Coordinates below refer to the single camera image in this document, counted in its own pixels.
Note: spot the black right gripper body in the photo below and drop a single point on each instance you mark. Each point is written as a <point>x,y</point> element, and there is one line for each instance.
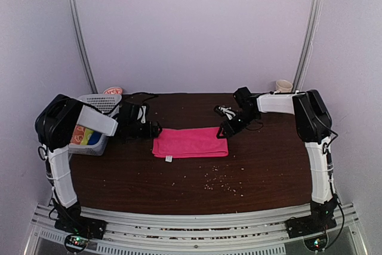
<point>246,119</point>

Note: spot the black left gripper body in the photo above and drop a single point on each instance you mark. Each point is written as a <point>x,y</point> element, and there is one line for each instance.
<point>136,132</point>

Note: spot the pink towel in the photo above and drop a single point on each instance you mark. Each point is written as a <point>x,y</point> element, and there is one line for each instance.
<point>190,143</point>

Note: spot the orange bunny towel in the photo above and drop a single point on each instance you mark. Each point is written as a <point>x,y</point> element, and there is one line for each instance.
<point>78,135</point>

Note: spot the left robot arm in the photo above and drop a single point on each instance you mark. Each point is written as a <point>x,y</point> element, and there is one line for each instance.
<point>54,127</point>

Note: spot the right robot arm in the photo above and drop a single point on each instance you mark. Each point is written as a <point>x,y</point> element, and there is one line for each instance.
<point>281,128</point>

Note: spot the white plastic basket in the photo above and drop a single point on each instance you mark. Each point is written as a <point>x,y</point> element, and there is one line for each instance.
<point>97,115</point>

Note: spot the blue rolled towel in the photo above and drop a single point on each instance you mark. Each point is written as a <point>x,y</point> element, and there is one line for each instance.
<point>94,138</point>

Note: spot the red white bowl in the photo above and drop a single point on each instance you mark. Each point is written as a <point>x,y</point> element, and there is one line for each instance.
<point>113,90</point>

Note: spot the beige printed mug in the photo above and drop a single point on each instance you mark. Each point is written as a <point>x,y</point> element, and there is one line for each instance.
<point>283,86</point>

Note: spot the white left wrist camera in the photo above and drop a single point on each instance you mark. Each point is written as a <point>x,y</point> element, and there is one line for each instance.
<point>144,108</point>

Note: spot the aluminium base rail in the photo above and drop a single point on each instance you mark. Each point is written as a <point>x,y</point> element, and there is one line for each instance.
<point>260,232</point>

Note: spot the right aluminium post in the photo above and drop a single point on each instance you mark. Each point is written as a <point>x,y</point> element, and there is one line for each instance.
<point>307,46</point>

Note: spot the aluminium post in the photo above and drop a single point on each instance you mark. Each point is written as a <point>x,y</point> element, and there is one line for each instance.
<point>82,47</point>
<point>307,46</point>

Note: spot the left aluminium post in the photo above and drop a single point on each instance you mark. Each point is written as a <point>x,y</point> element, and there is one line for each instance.
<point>82,47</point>

